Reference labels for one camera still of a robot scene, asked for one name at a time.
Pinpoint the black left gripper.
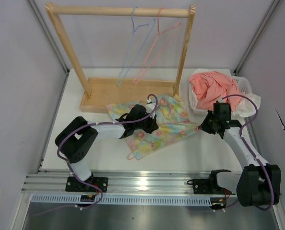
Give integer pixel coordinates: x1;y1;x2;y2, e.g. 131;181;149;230
134;111;157;134

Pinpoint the floral pastel skirt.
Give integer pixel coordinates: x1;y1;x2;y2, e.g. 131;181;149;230
105;93;202;161

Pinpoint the pink wire hanger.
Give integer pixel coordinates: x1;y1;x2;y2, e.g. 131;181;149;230
133;8;181;85
126;119;200;161

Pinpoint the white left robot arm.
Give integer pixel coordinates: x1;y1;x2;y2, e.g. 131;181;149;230
55;102;159;192

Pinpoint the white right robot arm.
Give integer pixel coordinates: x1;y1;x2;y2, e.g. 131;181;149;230
199;102;281;211

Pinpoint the wooden hanger rack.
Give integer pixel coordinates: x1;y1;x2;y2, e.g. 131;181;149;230
45;2;196;113

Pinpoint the coral pink garment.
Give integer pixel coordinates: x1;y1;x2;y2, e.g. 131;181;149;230
189;71;242;112

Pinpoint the white sheer garment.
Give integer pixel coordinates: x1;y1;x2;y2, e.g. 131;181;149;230
232;93;261;118

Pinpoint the white plastic laundry basket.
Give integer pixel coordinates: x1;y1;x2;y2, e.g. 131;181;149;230
188;76;252;115

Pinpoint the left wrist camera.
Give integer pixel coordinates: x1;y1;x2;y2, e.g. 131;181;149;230
147;99;156;109

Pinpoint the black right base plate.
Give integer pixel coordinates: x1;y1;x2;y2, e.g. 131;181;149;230
187;179;234;195

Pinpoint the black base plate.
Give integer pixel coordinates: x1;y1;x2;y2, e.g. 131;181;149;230
187;179;234;195
65;176;109;192

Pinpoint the aluminium mounting rail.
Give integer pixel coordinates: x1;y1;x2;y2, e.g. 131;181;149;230
22;169;283;198

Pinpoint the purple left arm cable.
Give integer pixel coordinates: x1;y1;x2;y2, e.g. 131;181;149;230
32;93;159;216

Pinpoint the blue wire hanger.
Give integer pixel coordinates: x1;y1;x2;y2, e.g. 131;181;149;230
116;7;155;87

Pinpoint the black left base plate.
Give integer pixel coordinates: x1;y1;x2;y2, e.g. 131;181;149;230
65;176;109;192

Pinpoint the white slotted cable duct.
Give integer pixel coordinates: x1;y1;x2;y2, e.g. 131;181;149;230
31;194;220;207

